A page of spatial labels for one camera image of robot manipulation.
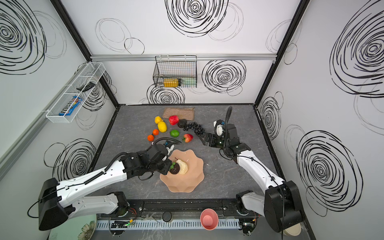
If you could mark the upper orange tangerine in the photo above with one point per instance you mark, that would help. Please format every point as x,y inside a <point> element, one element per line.
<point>155,132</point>

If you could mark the red fake bell pepper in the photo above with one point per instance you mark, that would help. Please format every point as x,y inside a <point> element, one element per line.
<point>173,120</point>

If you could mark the beige stacked bowls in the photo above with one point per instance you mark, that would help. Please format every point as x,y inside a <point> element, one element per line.
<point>293,231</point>

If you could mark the black remote control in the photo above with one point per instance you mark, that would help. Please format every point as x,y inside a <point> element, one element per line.
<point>86,87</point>

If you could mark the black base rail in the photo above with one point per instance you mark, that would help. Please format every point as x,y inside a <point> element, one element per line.
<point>180,205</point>

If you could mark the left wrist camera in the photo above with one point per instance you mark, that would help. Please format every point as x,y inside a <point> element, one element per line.
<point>169,147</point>

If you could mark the white slotted cable duct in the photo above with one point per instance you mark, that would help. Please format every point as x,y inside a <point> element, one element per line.
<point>115,225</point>

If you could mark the green floral plate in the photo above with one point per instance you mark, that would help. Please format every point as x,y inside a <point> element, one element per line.
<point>80,228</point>

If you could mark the small yellow lemon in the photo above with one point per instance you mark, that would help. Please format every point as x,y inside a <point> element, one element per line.
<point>158,119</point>

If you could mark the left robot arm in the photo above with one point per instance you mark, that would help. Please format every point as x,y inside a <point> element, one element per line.
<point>60,201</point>

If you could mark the pink cup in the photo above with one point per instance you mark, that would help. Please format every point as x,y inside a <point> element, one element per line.
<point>209,219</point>

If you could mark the green item in basket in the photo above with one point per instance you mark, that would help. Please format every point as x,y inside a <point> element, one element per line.
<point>187,82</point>

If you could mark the orange tangerine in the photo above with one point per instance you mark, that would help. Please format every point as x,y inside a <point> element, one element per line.
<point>155,132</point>
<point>150,138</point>

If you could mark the white wire wall shelf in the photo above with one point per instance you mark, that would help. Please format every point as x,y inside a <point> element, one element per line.
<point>89,72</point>

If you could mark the large yellow lemon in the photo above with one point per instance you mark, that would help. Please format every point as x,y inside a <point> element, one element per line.
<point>162,127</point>

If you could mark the black wire wall basket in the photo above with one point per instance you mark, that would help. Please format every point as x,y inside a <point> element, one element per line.
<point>174,66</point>

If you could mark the yellow sponge in basket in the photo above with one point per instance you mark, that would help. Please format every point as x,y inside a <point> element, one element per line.
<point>171,82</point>

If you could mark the brown woven mat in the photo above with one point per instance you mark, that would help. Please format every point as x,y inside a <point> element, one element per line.
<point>182,113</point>

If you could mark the red green apple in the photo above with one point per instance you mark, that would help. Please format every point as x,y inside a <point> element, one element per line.
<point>187,138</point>

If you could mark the lower orange tangerine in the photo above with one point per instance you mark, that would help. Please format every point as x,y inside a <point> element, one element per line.
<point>150,138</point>

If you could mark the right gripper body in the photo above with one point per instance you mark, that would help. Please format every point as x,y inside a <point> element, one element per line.
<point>210,139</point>

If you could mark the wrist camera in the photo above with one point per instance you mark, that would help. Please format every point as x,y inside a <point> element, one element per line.
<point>219,128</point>
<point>169,147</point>

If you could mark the dark mangosteen green top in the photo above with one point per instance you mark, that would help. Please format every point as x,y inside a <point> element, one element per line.
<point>175,168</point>

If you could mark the cream fake pear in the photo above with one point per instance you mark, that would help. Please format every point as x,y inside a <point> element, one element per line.
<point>183,167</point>

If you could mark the dark fake avocado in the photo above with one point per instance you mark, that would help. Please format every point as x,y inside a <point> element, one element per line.
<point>182,123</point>

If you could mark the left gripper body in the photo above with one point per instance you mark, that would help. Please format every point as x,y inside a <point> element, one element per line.
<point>165,165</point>

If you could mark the green fake lime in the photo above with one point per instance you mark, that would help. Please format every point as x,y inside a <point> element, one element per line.
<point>174,133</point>

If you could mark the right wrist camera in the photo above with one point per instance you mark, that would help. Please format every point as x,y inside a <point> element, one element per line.
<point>219,128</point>

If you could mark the blue candy packet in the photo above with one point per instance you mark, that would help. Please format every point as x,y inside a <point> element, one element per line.
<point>71,106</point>

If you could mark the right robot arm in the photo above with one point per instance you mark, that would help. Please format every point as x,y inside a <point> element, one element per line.
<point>272,185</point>

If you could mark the black grape bunch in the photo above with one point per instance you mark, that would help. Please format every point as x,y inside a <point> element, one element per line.
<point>196,128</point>

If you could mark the pink wavy fruit bowl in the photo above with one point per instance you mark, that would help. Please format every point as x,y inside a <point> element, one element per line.
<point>187,182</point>

